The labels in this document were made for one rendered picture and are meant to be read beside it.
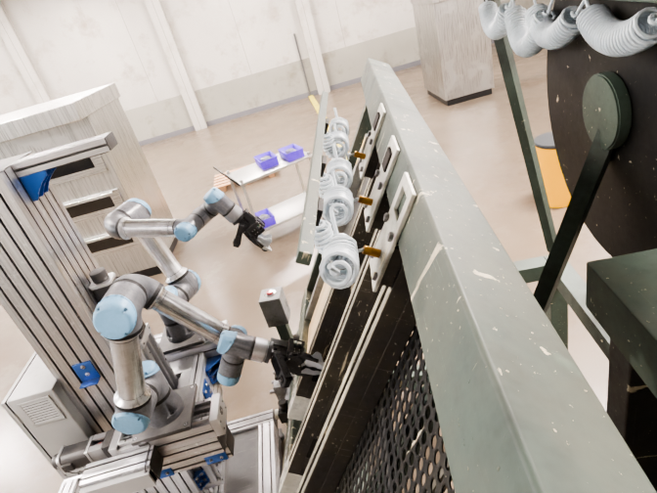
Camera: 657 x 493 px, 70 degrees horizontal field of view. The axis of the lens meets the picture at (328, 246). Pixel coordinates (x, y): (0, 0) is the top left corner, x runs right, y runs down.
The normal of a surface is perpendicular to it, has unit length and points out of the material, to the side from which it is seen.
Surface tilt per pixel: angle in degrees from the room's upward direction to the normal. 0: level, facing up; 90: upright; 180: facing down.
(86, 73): 90
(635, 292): 0
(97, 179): 90
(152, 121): 90
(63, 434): 90
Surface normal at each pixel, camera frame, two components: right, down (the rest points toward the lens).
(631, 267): -0.25, -0.84
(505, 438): -0.96, -0.25
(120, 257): 0.09, 0.47
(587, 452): 0.28, -0.84
